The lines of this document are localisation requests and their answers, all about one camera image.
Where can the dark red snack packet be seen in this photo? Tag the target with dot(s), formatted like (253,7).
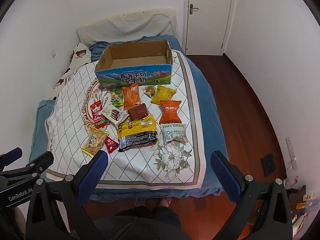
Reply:
(137,112)

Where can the bear print pillow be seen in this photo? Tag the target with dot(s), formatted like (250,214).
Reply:
(80,55)

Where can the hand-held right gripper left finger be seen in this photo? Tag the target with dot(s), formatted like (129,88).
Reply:
(93,172)

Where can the large yellow black packet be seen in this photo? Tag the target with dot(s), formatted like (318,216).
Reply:
(136,132)

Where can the person's right foot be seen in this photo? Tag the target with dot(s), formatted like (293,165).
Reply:
(163,202)

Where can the small red triangular packet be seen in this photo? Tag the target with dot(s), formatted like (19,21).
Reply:
(111,145)

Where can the green candy packet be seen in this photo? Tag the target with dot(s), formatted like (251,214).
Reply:
(117,97)

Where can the cream stained cushion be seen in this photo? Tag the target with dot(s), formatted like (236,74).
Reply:
(160,12)

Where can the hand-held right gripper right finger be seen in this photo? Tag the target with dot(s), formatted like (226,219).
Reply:
(225,175)

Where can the pile of colourful clutter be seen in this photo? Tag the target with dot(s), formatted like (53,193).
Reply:
(302,205)

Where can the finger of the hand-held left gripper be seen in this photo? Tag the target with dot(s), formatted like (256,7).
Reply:
(11,156)
(37,162)

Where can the orange crinkled snack packet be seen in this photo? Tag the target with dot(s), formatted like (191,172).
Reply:
(170,111)

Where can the white snack packet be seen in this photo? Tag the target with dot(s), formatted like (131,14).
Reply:
(172,132)

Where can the yellow cracker packet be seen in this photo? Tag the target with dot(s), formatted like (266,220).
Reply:
(93,141)

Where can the orange flat snack packet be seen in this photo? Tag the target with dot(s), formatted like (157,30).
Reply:
(131,96)

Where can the yellow snack packet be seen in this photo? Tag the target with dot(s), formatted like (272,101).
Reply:
(163,95)

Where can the long red snack packet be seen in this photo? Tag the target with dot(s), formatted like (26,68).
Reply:
(97,112)

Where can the printed cardboard box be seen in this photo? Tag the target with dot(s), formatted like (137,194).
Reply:
(135,76)

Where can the white diamond floral cloth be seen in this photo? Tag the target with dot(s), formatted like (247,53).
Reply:
(75,92)

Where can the white door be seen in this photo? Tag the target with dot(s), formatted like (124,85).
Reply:
(207,17)

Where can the white chocolate stick packet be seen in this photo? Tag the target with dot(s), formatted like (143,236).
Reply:
(112,112)

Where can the blue bedsheet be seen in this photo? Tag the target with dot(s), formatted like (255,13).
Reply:
(205,105)

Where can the black floor plate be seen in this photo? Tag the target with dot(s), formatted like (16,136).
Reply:
(268,164)

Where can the white textured pillow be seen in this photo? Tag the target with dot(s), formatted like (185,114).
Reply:
(112,30)

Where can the white power strip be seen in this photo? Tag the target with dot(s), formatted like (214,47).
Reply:
(290,152)

